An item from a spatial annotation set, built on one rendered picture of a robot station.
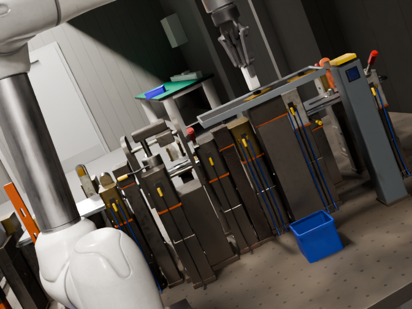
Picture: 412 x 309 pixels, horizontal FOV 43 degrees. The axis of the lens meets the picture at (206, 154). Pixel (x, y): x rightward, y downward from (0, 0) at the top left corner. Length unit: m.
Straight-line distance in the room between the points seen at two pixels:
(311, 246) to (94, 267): 0.63
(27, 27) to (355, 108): 0.90
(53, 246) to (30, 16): 0.52
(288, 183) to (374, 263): 0.33
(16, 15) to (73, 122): 8.61
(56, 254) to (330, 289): 0.66
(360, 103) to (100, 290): 0.89
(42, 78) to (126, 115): 1.59
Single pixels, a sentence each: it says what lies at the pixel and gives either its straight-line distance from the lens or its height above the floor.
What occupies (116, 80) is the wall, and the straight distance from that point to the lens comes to 9.82.
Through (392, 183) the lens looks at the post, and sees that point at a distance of 1.65.
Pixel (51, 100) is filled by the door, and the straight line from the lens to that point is 9.72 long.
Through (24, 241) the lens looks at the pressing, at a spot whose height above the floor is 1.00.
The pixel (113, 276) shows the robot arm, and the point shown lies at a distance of 1.13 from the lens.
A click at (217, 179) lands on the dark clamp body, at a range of 1.63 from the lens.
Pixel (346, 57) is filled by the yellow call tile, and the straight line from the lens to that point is 1.55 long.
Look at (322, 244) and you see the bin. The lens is 1.50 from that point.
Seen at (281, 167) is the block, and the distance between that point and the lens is 1.52.
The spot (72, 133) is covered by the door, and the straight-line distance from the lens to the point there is 9.76.
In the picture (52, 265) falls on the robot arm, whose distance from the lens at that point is 1.31.
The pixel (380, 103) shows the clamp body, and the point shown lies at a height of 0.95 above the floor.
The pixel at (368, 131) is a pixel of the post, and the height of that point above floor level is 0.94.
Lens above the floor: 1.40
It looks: 13 degrees down
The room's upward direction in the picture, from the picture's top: 24 degrees counter-clockwise
